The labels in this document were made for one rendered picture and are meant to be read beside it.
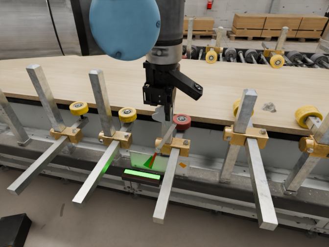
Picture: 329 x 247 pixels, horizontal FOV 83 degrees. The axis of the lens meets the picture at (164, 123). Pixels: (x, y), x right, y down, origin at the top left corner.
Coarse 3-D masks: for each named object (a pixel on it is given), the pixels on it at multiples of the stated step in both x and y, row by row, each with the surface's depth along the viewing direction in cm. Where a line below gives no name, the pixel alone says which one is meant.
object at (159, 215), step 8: (176, 136) 77; (176, 152) 70; (168, 160) 66; (176, 160) 66; (168, 168) 64; (168, 176) 61; (168, 184) 58; (160, 192) 56; (168, 192) 56; (160, 200) 54; (168, 200) 56; (160, 208) 52; (160, 216) 50
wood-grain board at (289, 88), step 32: (0, 64) 136; (64, 64) 136; (96, 64) 136; (128, 64) 136; (192, 64) 136; (224, 64) 136; (256, 64) 136; (32, 96) 97; (64, 96) 97; (128, 96) 97; (224, 96) 97; (288, 96) 97; (320, 96) 97; (288, 128) 75
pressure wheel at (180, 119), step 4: (176, 116) 81; (180, 116) 81; (184, 116) 81; (188, 116) 81; (176, 120) 78; (180, 120) 79; (184, 120) 79; (188, 120) 78; (180, 124) 76; (184, 124) 76; (188, 124) 78; (176, 128) 78; (180, 128) 78; (184, 128) 78
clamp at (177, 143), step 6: (174, 138) 74; (156, 144) 73; (168, 144) 72; (174, 144) 72; (180, 144) 72; (162, 150) 74; (168, 150) 73; (180, 150) 72; (186, 150) 71; (186, 156) 73
